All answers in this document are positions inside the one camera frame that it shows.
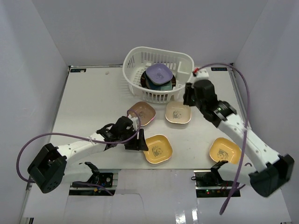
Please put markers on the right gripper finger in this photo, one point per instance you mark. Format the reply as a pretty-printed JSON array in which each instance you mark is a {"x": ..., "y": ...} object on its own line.
[
  {"x": 187, "y": 99},
  {"x": 189, "y": 88}
]

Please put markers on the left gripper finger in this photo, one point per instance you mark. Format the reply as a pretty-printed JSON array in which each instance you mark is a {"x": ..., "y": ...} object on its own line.
[
  {"x": 136, "y": 146},
  {"x": 141, "y": 139}
]

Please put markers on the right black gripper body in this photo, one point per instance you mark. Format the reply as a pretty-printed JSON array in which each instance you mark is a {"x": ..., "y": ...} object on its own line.
[{"x": 197, "y": 103}]

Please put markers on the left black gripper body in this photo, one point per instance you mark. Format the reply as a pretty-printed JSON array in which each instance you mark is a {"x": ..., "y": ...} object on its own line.
[{"x": 134, "y": 142}]

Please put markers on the light teal rectangular divided plate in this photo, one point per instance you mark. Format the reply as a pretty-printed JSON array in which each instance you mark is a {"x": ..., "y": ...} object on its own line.
[{"x": 166, "y": 87}]

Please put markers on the purple square panda plate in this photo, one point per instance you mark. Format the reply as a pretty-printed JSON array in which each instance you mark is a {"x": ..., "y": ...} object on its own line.
[{"x": 159, "y": 74}]

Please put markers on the dark blue leaf-shaped plate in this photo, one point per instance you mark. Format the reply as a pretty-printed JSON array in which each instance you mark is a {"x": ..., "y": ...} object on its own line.
[{"x": 150, "y": 84}]

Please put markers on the round black-rimmed plate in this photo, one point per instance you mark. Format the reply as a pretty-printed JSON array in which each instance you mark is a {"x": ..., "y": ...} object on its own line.
[{"x": 143, "y": 83}]

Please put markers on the yellow square panda plate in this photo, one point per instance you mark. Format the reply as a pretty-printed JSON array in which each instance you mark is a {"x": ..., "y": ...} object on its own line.
[
  {"x": 159, "y": 149},
  {"x": 223, "y": 149}
]

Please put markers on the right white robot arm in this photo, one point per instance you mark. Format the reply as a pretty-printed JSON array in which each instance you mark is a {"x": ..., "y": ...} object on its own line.
[{"x": 270, "y": 170}]

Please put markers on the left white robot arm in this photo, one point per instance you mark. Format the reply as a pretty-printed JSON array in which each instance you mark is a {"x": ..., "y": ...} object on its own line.
[{"x": 51, "y": 165}]

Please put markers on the white plastic dish bin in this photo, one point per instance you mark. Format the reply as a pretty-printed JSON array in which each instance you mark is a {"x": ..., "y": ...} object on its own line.
[{"x": 140, "y": 58}]

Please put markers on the cream square panda plate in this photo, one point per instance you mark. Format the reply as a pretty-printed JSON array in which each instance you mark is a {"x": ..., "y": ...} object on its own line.
[{"x": 178, "y": 113}]

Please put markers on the brown square panda plate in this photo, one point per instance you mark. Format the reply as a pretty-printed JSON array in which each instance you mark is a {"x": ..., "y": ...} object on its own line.
[{"x": 145, "y": 111}]

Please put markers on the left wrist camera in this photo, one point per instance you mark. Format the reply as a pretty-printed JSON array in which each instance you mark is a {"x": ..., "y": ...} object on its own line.
[{"x": 135, "y": 121}]

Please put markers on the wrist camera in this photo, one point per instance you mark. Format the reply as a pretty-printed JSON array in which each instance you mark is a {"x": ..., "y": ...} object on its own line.
[
  {"x": 135, "y": 121},
  {"x": 201, "y": 75}
]

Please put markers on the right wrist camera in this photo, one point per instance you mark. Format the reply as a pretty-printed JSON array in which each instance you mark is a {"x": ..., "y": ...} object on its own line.
[{"x": 201, "y": 75}]

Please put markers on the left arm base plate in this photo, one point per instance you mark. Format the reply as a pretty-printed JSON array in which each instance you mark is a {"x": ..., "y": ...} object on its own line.
[{"x": 101, "y": 184}]

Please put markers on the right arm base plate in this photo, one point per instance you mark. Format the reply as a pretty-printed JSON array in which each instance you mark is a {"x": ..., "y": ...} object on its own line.
[{"x": 207, "y": 186}]

